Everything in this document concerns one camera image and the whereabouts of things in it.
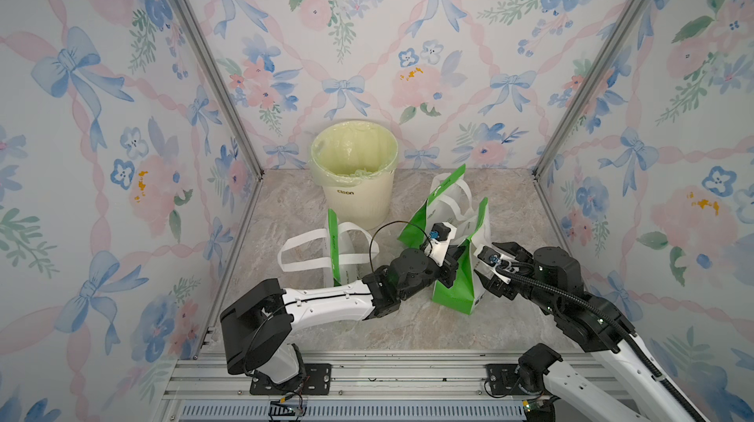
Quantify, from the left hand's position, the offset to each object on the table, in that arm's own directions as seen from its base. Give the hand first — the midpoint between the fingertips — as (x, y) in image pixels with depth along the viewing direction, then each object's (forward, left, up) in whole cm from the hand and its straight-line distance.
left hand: (467, 248), depth 70 cm
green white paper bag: (-1, +31, 0) cm, 31 cm away
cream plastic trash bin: (+21, +25, -9) cm, 34 cm away
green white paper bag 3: (-6, -2, -10) cm, 12 cm away
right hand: (0, -6, -2) cm, 7 cm away
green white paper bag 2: (+15, +2, -1) cm, 16 cm away
